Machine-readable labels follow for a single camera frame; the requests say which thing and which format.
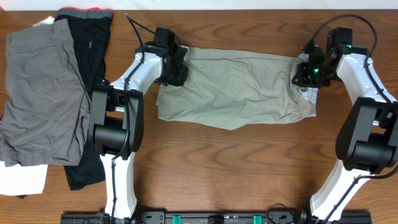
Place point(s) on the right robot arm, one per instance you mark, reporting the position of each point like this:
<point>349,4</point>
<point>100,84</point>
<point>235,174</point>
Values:
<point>366,145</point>

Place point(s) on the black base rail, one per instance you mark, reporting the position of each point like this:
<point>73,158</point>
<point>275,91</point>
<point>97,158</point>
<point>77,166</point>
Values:
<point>214,218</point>

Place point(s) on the grey shorts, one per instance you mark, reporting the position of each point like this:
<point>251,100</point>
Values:
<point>47,115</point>

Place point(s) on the white folded garment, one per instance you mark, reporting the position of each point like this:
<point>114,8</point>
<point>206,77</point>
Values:
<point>18,180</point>

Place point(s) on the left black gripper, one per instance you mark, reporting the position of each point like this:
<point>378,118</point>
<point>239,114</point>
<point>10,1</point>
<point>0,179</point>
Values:
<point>183,71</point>

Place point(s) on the black shorts red waistband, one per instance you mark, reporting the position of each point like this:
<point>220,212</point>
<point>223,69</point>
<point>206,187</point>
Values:
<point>90,29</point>

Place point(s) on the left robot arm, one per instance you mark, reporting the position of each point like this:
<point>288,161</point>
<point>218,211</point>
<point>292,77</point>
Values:
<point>117,122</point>

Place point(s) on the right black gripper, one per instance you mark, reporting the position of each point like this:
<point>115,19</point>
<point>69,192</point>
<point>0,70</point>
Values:
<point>303,79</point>

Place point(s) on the khaki green shorts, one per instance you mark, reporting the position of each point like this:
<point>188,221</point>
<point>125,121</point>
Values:
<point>229,89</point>

